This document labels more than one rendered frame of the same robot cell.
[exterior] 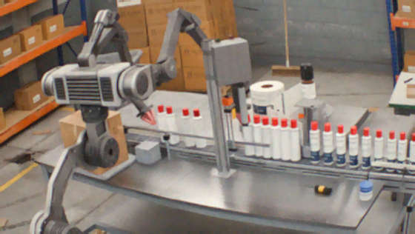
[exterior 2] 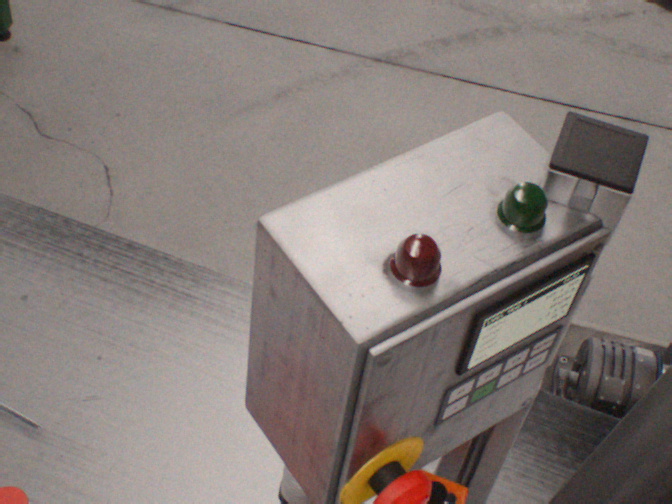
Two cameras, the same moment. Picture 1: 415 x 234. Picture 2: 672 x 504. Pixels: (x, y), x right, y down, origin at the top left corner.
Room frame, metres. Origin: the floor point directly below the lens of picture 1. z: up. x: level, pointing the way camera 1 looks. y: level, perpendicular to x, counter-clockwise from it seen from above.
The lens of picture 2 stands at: (3.14, -0.33, 1.88)
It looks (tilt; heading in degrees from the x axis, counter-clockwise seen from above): 51 degrees down; 158
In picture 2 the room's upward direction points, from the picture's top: 9 degrees clockwise
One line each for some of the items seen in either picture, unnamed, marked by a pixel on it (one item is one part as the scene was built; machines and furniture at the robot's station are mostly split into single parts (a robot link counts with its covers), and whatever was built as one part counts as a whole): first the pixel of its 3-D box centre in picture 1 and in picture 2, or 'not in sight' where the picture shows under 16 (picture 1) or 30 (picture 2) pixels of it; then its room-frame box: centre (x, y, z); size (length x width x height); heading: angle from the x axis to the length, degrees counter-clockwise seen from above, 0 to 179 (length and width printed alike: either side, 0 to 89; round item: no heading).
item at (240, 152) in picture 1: (231, 155); not in sight; (2.95, -0.10, 0.86); 1.65 x 0.08 x 0.04; 54
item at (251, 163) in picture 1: (231, 155); not in sight; (2.95, -0.10, 0.85); 1.65 x 0.11 x 0.05; 54
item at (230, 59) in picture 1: (229, 61); (413, 323); (2.82, -0.13, 1.38); 0.17 x 0.10 x 0.19; 109
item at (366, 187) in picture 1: (366, 190); not in sight; (2.27, -0.67, 0.87); 0.07 x 0.07 x 0.07
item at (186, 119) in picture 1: (187, 126); not in sight; (3.10, 0.11, 0.98); 0.05 x 0.05 x 0.20
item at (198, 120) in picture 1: (198, 128); not in sight; (3.07, 0.05, 0.98); 0.05 x 0.05 x 0.20
